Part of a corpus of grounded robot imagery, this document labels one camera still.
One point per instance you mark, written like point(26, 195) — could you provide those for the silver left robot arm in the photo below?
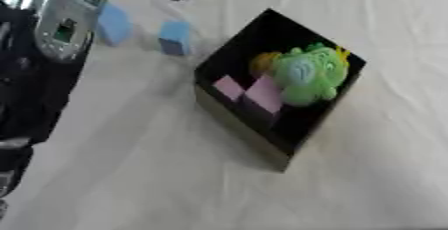
point(64, 24)

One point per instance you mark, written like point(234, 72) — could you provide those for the small pink block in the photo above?
point(228, 87)

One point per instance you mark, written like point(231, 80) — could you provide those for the black open box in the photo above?
point(274, 32)

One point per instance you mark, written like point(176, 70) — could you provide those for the large pink block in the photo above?
point(265, 95)

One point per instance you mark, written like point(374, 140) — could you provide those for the green soft toy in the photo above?
point(306, 74)

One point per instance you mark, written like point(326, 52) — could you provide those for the orange round toy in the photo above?
point(262, 62)

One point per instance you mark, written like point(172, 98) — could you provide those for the light blue block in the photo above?
point(114, 24)
point(175, 37)

